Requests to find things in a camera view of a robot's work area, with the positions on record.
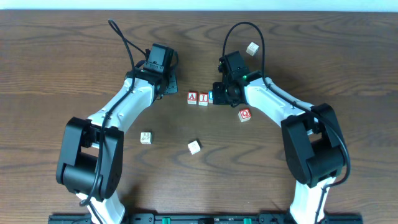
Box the blue number 2 block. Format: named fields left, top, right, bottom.
left=208, top=91, right=213, bottom=104

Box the red letter I block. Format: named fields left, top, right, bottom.
left=198, top=93, right=209, bottom=106

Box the red letter A block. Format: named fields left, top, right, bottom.
left=187, top=91, right=198, bottom=105

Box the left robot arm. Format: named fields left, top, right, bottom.
left=56, top=62, right=178, bottom=223

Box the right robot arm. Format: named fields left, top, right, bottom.
left=212, top=71, right=351, bottom=223

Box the red letter Q block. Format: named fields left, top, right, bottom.
left=238, top=108, right=252, bottom=122

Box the white block top right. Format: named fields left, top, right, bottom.
left=246, top=42, right=259, bottom=57

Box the white block picture face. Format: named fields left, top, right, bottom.
left=140, top=132, right=152, bottom=144

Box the plain white tilted block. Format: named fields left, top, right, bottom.
left=188, top=140, right=201, bottom=155

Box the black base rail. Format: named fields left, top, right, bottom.
left=48, top=213, right=363, bottom=224

